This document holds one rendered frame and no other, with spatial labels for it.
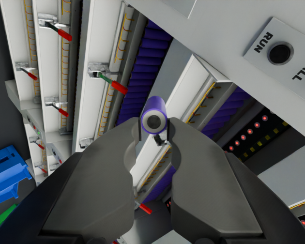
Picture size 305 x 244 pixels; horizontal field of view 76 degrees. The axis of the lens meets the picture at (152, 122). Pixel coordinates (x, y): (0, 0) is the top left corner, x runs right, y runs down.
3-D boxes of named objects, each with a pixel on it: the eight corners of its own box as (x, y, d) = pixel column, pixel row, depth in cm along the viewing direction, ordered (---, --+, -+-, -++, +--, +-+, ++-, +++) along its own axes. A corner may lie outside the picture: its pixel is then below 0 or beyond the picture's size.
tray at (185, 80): (103, 200, 67) (115, 243, 60) (175, 32, 25) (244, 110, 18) (153, 184, 78) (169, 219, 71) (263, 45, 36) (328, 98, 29)
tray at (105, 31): (70, 159, 73) (79, 194, 66) (85, -35, 31) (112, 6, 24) (121, 149, 84) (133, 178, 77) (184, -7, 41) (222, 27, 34)
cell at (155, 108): (152, 117, 19) (148, 140, 13) (142, 101, 19) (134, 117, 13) (168, 108, 19) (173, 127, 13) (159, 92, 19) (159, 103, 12)
